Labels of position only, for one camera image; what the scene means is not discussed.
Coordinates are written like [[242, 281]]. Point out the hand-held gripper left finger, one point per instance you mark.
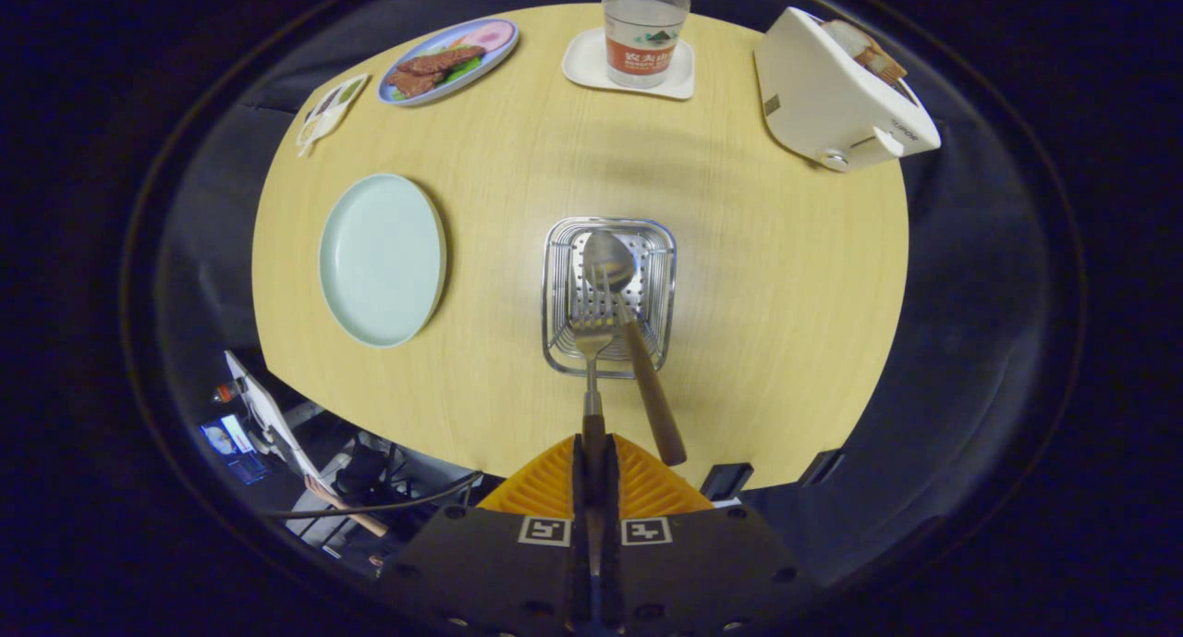
[[579, 563]]

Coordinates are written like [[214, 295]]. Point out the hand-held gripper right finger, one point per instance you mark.
[[611, 563]]

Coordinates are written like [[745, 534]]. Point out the dark stand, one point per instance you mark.
[[365, 475]]

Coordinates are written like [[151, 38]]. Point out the tan wooden stick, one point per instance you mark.
[[347, 508]]

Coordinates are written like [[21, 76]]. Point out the white flat board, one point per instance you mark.
[[268, 410]]

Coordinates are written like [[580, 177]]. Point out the pale green plate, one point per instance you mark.
[[384, 258]]

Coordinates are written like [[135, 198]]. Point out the lit tablet screen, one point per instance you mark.
[[231, 438]]

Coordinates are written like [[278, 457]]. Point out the black backdrop cloth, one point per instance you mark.
[[970, 295]]

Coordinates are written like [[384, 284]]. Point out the white square coaster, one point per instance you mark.
[[582, 64]]

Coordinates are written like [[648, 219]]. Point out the short brown meat piece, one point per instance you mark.
[[414, 84]]

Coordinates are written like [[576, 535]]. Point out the green lettuce leaf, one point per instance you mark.
[[467, 67]]

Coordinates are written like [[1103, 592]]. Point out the white toaster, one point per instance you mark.
[[813, 91]]

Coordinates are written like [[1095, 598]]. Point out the white three-section condiment dish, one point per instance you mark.
[[328, 110]]

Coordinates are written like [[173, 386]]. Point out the long brown meat piece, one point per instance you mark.
[[439, 61]]

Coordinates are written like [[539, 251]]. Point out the pink ham slice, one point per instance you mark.
[[492, 36]]

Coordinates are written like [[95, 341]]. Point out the clear red-capped water bottle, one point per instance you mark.
[[645, 27]]

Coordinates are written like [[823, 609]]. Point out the blue oval plate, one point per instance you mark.
[[444, 38]]

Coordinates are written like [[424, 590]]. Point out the browned bread slice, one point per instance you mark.
[[883, 64]]

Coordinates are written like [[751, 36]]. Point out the pale bread slice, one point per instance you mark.
[[846, 38]]

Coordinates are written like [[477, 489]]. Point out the black table bracket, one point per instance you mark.
[[725, 482], [821, 467]]

